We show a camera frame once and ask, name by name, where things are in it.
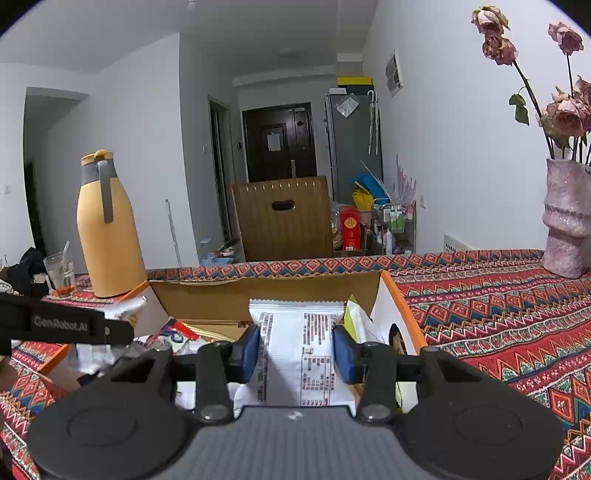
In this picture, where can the brown cardboard box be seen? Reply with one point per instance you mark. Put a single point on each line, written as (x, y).
(277, 230)

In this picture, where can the dark entrance door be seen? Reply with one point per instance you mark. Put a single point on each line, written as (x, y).
(258, 152)

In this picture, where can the pink textured vase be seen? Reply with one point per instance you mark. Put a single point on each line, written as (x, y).
(568, 221)

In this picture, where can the grey refrigerator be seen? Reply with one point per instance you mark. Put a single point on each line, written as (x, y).
(351, 152)

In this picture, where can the blue plastic board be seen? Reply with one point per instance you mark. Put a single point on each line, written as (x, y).
(371, 184)

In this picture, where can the dark cloth pile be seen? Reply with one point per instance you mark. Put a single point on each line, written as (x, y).
(25, 272)

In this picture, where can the hanging white umbrella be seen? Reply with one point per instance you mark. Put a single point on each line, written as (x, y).
(374, 122)

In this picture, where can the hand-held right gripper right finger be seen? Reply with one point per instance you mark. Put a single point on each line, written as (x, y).
(344, 355)

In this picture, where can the yellow thermos jug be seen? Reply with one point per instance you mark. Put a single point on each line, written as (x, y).
(111, 230)

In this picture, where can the drinking glass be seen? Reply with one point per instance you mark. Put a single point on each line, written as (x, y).
(61, 272)

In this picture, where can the yellow bag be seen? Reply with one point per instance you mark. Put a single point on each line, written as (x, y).
(363, 200)

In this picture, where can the red cardboard box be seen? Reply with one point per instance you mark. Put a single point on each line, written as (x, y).
(231, 295)

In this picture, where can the flat yellow box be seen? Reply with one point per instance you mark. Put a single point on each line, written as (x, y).
(354, 81)

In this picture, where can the dried rose bouquet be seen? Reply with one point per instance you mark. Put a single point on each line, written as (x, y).
(565, 115)

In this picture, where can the white printed snack packet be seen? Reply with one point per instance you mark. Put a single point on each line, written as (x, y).
(295, 350)

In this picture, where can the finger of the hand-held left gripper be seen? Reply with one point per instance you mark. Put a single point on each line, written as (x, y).
(119, 332)

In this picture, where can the red gift box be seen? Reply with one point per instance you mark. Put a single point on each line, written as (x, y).
(349, 228)

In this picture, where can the clear plastic bag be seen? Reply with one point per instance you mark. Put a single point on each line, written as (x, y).
(347, 105)

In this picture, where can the lilac decorative plumes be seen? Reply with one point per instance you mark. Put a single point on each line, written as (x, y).
(405, 182)

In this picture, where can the white paper notice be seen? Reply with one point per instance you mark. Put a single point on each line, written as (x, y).
(274, 142)

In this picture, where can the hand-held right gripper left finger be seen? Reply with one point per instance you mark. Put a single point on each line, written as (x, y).
(250, 353)

